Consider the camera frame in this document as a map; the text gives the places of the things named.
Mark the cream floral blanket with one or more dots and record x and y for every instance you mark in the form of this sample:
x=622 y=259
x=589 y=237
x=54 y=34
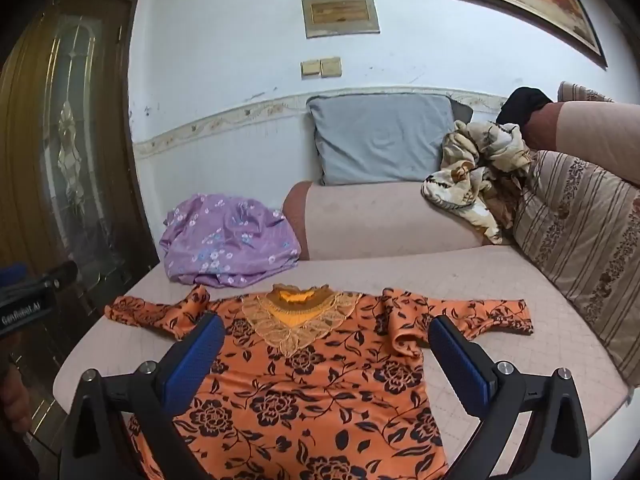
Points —
x=480 y=178

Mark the striped beige pillow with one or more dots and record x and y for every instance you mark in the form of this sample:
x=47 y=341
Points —
x=579 y=225

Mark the purple floral cloth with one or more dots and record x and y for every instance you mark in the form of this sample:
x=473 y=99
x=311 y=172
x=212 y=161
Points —
x=226 y=241

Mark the left beige wall switch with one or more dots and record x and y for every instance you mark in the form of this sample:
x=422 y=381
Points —
x=310 y=68

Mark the black cloth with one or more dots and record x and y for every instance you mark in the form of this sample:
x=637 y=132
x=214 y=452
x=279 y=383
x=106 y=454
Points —
x=519 y=107

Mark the orange black floral blouse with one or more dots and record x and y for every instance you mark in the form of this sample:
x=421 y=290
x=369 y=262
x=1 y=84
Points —
x=318 y=384

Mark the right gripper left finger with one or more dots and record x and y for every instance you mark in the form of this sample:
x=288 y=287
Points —
x=96 y=443

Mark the small framed plaque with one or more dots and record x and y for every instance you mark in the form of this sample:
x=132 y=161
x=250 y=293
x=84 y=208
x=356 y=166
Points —
x=326 y=18

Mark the grey pillow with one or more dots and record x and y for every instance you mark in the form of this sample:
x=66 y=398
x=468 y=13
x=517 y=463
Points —
x=382 y=137

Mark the person's left hand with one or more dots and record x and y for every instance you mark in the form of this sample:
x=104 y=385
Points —
x=15 y=401

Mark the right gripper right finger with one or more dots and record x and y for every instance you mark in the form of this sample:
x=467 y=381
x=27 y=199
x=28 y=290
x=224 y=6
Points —
x=555 y=442

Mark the wooden glass door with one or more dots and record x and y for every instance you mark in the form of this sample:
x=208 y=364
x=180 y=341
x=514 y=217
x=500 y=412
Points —
x=68 y=188

